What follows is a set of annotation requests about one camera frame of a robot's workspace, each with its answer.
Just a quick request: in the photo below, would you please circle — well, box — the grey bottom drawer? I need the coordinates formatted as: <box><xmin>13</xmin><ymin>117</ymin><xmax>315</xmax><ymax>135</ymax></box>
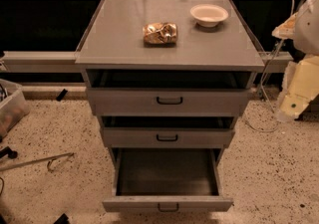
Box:
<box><xmin>103</xmin><ymin>148</ymin><xmax>233</xmax><ymax>213</ymax></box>

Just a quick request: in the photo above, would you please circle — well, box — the grey drawer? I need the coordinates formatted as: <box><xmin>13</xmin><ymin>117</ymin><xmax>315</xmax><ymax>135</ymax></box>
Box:
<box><xmin>86</xmin><ymin>69</ymin><xmax>251</xmax><ymax>116</ymax></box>
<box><xmin>101</xmin><ymin>116</ymin><xmax>236</xmax><ymax>148</ymax></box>
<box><xmin>103</xmin><ymin>148</ymin><xmax>233</xmax><ymax>213</ymax></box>

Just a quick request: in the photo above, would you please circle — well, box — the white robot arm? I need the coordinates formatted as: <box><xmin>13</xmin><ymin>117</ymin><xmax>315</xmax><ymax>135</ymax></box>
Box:
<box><xmin>272</xmin><ymin>0</ymin><xmax>319</xmax><ymax>122</ymax></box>

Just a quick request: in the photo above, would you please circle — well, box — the grey drawer cabinet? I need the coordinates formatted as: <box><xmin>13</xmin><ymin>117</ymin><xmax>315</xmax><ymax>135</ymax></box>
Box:
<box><xmin>76</xmin><ymin>0</ymin><xmax>263</xmax><ymax>157</ymax></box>

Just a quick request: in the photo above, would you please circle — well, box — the grey top drawer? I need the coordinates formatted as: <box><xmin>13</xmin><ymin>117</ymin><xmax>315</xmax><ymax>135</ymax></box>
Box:
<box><xmin>86</xmin><ymin>69</ymin><xmax>251</xmax><ymax>116</ymax></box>

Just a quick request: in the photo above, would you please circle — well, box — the grey middle drawer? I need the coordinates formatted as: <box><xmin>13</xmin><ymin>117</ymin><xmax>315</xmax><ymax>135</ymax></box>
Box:
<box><xmin>101</xmin><ymin>116</ymin><xmax>236</xmax><ymax>148</ymax></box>

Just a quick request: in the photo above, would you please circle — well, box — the crumpled gold chip bag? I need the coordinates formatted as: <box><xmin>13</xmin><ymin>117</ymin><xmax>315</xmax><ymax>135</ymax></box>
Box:
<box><xmin>143</xmin><ymin>22</ymin><xmax>178</xmax><ymax>45</ymax></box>

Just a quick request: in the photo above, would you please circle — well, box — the white bowl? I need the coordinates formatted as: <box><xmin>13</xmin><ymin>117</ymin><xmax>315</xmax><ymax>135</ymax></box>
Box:
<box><xmin>190</xmin><ymin>4</ymin><xmax>228</xmax><ymax>28</ymax></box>

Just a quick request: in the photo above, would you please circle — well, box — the small black block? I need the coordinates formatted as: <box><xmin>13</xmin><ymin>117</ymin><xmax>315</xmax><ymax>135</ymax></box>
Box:
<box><xmin>56</xmin><ymin>89</ymin><xmax>68</xmax><ymax>102</ymax></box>

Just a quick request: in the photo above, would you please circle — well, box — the metal rod with hook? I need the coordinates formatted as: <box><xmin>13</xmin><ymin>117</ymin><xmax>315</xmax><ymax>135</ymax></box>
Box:
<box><xmin>0</xmin><ymin>152</ymin><xmax>74</xmax><ymax>172</ymax></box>

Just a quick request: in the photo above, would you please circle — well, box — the clear plastic storage bin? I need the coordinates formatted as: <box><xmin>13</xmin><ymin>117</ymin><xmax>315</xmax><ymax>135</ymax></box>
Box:
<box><xmin>0</xmin><ymin>79</ymin><xmax>30</xmax><ymax>138</ymax></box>

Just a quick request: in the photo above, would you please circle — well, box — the black object bottom edge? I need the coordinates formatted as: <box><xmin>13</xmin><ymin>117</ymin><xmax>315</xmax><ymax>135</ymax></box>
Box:
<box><xmin>54</xmin><ymin>214</ymin><xmax>70</xmax><ymax>224</ymax></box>

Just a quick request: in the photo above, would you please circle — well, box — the black clamp on floor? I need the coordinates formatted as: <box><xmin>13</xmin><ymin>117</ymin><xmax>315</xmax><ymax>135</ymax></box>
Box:
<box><xmin>0</xmin><ymin>146</ymin><xmax>18</xmax><ymax>159</ymax></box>

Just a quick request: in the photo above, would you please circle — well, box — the white cable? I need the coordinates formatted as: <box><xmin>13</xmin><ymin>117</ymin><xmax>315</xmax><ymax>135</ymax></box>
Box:
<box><xmin>244</xmin><ymin>0</ymin><xmax>296</xmax><ymax>134</ymax></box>

